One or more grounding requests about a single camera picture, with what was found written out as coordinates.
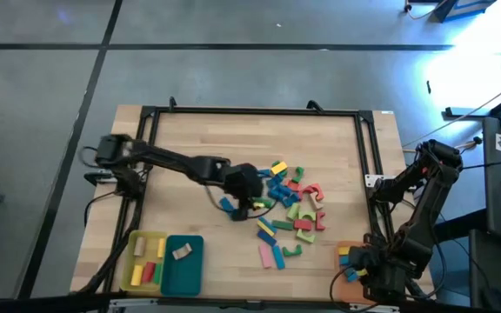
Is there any light green wooden cylinder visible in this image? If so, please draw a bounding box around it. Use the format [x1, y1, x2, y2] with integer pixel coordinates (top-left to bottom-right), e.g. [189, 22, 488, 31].
[285, 202, 302, 221]

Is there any pink long wooden block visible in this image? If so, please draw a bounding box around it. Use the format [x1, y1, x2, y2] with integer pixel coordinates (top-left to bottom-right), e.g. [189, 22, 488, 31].
[257, 243, 274, 270]

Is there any teal plastic tray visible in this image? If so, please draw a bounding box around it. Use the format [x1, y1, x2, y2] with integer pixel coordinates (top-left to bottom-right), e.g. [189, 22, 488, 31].
[160, 234, 205, 297]

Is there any yellow plastic tray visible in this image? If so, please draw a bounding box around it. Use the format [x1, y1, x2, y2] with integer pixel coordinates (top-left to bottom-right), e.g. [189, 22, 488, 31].
[119, 230, 168, 293]

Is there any orange plastic tray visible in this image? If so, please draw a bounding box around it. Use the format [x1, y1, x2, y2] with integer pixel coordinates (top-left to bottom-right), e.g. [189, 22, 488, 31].
[335, 241, 384, 305]

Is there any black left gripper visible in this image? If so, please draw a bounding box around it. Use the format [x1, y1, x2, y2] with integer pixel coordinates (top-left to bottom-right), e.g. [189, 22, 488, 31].
[223, 161, 264, 222]

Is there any black table frame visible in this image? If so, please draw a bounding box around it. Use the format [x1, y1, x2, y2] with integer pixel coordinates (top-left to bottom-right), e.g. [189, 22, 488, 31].
[102, 96, 408, 303]

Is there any yellow flat wooden block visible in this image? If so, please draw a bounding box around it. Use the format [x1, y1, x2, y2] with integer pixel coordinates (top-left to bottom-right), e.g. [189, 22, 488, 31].
[257, 219, 277, 236]

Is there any black floor stand base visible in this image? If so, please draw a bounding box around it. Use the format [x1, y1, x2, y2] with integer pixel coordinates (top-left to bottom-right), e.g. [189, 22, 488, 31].
[444, 84, 501, 121]

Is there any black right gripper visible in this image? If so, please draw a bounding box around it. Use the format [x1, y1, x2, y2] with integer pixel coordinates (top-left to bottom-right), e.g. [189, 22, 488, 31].
[348, 245, 409, 301]

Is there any black front crossbar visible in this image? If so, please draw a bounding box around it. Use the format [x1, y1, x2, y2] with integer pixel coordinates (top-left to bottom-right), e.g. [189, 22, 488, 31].
[0, 291, 501, 313]

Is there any yellow wooden cylinder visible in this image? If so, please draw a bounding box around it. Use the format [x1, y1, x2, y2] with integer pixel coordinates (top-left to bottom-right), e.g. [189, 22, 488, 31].
[130, 264, 145, 287]

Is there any aluminium rail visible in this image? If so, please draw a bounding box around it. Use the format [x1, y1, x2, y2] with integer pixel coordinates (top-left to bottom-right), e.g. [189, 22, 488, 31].
[109, 297, 399, 313]

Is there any red wooden cylinder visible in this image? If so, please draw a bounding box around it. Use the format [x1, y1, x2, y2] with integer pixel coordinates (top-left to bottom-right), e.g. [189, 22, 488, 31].
[141, 262, 157, 284]

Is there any blue floor equipment base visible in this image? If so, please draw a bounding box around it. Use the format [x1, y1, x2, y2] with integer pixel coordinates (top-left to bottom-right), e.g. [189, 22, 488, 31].
[432, 0, 498, 23]

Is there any thin black cable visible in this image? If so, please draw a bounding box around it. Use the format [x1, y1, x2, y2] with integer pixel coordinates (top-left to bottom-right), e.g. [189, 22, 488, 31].
[461, 158, 501, 171]

